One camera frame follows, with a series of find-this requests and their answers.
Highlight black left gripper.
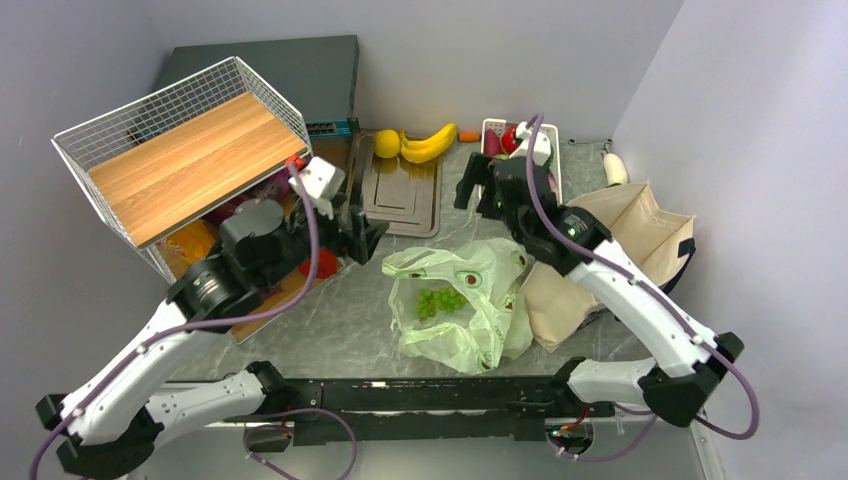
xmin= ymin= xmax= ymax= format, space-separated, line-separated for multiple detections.
xmin=259 ymin=193 xmax=389 ymax=289

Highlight yellow banana bunch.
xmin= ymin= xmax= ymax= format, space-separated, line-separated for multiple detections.
xmin=399 ymin=123 xmax=457 ymax=164

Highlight yellow lemon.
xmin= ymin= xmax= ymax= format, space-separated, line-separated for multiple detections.
xmin=373 ymin=129 xmax=401 ymax=159

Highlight green grapes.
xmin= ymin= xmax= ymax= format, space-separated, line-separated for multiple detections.
xmin=416 ymin=286 xmax=467 ymax=321

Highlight green avocado plastic bag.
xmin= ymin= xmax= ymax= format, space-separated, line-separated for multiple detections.
xmin=382 ymin=238 xmax=533 ymax=375

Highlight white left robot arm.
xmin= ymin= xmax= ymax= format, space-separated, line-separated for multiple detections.
xmin=36 ymin=200 xmax=388 ymax=479

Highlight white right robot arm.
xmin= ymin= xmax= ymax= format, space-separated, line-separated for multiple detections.
xmin=454 ymin=152 xmax=744 ymax=427

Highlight red snack bag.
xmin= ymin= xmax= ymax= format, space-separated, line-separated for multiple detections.
xmin=298 ymin=248 xmax=342 ymax=280

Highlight purple snack bag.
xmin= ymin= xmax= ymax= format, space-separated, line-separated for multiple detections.
xmin=203 ymin=170 xmax=291 ymax=227

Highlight beige canvas tote bag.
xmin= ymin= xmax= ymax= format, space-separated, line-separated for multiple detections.
xmin=518 ymin=182 xmax=698 ymax=354

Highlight yellow snack bag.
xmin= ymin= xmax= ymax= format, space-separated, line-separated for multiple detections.
xmin=158 ymin=220 xmax=216 ymax=277

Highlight purple sweet potato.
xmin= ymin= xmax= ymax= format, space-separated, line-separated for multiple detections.
xmin=482 ymin=129 xmax=503 ymax=157

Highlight red apple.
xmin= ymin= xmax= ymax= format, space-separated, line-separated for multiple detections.
xmin=500 ymin=125 xmax=523 ymax=156

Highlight metal tray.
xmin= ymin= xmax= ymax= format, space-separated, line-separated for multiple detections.
xmin=346 ymin=130 xmax=443 ymax=238

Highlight white plastic basket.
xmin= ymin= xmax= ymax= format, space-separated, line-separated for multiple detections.
xmin=480 ymin=118 xmax=564 ymax=204

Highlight white radish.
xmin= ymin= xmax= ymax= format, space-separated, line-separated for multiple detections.
xmin=602 ymin=152 xmax=629 ymax=187

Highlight top wooden shelf board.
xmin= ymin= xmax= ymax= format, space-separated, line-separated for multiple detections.
xmin=89 ymin=93 xmax=305 ymax=248

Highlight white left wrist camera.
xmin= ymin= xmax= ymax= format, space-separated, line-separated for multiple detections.
xmin=287 ymin=156 xmax=345 ymax=220

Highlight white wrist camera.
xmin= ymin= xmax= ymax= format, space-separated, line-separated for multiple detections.
xmin=287 ymin=156 xmax=345 ymax=220
xmin=510 ymin=122 xmax=552 ymax=167

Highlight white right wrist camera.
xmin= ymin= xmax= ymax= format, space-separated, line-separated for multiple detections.
xmin=510 ymin=122 xmax=552 ymax=167

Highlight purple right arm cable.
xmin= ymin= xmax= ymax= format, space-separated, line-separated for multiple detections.
xmin=525 ymin=112 xmax=761 ymax=464

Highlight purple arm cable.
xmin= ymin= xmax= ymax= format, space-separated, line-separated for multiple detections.
xmin=27 ymin=155 xmax=359 ymax=480
xmin=525 ymin=112 xmax=761 ymax=464

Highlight dark grey network switch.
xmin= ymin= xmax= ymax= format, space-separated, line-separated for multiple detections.
xmin=154 ymin=35 xmax=359 ymax=139

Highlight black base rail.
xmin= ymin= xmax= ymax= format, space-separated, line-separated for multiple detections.
xmin=243 ymin=361 xmax=614 ymax=446

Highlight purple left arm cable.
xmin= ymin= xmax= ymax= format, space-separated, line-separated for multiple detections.
xmin=27 ymin=155 xmax=359 ymax=480

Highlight white wire shelf rack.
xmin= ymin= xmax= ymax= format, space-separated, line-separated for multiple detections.
xmin=52 ymin=56 xmax=344 ymax=325

